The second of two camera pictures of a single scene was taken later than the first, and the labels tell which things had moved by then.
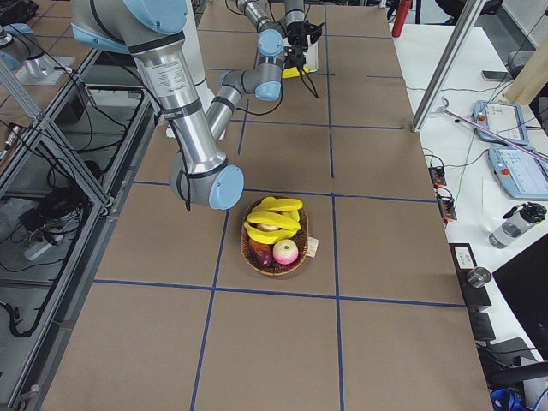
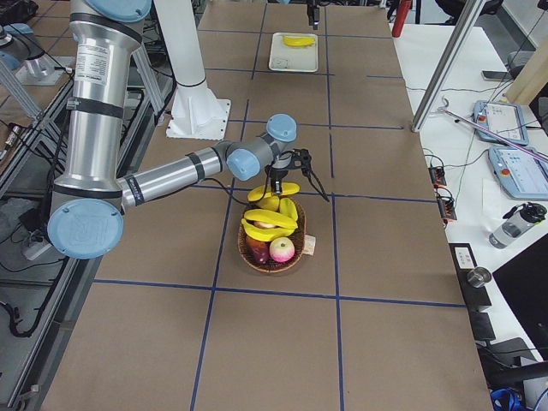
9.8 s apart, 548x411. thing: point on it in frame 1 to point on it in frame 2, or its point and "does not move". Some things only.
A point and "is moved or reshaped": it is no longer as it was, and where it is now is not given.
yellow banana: x=293 y=72 is moved or reshaped
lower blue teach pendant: x=521 y=175 does not move
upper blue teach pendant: x=504 y=120 does not move
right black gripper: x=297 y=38 to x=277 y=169
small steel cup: x=479 y=276 does not move
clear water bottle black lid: x=517 y=222 does not move
